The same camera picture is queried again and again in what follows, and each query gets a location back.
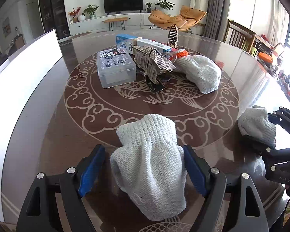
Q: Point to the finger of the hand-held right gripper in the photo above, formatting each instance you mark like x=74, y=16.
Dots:
x=258, y=147
x=287, y=119

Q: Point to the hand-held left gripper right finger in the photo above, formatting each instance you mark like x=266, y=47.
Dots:
x=195, y=171

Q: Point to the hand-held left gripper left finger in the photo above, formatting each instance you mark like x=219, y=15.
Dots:
x=91, y=171

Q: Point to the white knit work glove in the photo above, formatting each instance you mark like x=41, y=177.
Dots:
x=200, y=72
x=147, y=169
x=256, y=123

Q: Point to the rhinestone hair claw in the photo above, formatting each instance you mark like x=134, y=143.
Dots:
x=157, y=62

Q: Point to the brown striped hair clip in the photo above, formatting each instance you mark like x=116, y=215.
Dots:
x=173, y=35

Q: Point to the orange box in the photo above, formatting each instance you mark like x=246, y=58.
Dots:
x=265, y=56

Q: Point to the wooden dining chair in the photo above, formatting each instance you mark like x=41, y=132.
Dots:
x=238, y=35

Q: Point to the clear cartoon plastic box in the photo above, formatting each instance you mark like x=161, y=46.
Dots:
x=116, y=70

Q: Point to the red pouch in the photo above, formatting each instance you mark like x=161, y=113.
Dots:
x=171, y=56

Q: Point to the grey curtain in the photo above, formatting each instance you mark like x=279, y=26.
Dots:
x=215, y=9

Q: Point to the blue white ointment box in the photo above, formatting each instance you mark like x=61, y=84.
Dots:
x=125, y=42

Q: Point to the tan rubber band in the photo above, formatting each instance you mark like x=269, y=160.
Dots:
x=135, y=40

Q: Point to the white television cabinet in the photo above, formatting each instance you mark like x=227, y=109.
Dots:
x=94, y=24

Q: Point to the wooden bench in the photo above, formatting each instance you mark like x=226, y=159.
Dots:
x=116, y=19

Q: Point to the white round vase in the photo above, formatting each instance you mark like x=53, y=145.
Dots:
x=81, y=17

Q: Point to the orange lounge chair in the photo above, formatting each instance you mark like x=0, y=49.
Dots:
x=162, y=18

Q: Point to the red flower potted plant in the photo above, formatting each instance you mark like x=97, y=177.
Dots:
x=75, y=13

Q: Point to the bushy green potted plant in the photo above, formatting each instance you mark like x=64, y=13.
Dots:
x=90, y=10

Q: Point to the dark display cabinet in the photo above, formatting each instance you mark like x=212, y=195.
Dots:
x=54, y=7

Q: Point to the large leafy potted plant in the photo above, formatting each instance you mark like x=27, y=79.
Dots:
x=164, y=4

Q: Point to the small green potted plant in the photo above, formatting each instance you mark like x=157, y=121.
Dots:
x=148, y=6

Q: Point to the black flat television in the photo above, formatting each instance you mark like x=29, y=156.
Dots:
x=123, y=2

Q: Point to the framed wall picture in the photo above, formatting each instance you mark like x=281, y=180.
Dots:
x=6, y=26

